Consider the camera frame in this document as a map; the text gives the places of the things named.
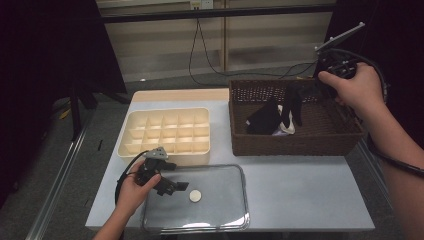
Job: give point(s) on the cream white sock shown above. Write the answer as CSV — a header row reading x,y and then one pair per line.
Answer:
x,y
288,128

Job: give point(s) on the black metal stand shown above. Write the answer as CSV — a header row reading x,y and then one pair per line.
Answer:
x,y
76,113

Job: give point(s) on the metal floor rail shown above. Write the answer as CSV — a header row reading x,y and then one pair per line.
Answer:
x,y
56,190
372,168

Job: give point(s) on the clear lid with round knob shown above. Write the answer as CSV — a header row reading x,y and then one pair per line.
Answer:
x,y
220,206

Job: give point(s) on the brown wicker basket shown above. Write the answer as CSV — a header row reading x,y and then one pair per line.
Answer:
x,y
326,133

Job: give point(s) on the person's left hand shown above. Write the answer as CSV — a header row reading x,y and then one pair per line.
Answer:
x,y
133,196

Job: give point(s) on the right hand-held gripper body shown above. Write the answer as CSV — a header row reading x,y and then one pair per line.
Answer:
x,y
336,65

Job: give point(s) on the black horizontal bar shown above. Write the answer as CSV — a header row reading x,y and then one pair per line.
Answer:
x,y
216,14

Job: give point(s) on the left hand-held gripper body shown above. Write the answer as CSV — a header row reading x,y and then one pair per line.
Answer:
x,y
151,170

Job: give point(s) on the small yellow floor object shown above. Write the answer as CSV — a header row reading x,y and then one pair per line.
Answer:
x,y
65,114

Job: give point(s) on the wooden vertical post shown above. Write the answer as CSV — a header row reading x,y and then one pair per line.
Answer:
x,y
226,40

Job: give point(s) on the person's right hand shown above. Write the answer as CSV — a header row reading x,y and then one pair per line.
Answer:
x,y
360,91

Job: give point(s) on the cream compartment storage box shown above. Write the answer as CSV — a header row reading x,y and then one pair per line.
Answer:
x,y
160,130

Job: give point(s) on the dark curtain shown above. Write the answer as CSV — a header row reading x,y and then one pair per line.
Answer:
x,y
50,50
400,33

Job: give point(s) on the white wall socket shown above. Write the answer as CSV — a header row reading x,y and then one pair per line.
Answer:
x,y
201,4

